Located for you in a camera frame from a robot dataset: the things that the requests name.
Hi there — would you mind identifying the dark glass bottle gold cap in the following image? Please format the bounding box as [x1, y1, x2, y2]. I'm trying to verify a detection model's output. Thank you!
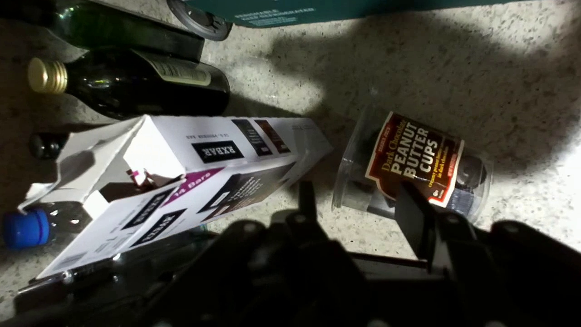
[27, 48, 231, 119]

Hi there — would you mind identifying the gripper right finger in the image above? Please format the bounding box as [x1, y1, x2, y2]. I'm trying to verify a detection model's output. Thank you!
[394, 182, 581, 327]

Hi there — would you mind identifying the bottle with blue cap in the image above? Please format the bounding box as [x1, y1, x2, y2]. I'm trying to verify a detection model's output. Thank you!
[2, 202, 91, 249]

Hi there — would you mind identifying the clear tub of peanut butter cups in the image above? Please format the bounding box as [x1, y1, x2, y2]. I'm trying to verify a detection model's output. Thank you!
[331, 102, 494, 223]

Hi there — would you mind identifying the teal cardboard box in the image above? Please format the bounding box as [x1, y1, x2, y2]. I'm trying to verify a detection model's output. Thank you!
[184, 0, 522, 29]

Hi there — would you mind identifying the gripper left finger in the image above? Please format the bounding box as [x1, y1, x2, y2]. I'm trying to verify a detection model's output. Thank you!
[154, 181, 377, 327]

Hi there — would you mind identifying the open white carton box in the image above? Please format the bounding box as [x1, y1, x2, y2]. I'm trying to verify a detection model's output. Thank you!
[18, 114, 334, 280]

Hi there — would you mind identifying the grey round disc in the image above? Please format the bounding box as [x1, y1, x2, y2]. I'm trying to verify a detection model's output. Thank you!
[167, 0, 233, 41]

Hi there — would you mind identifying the bottle with black cap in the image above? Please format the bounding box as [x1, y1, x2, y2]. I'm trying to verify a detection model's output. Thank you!
[30, 132, 69, 160]

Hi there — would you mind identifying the dark green glass bottle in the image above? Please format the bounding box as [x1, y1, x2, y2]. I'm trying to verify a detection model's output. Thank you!
[45, 0, 206, 62]

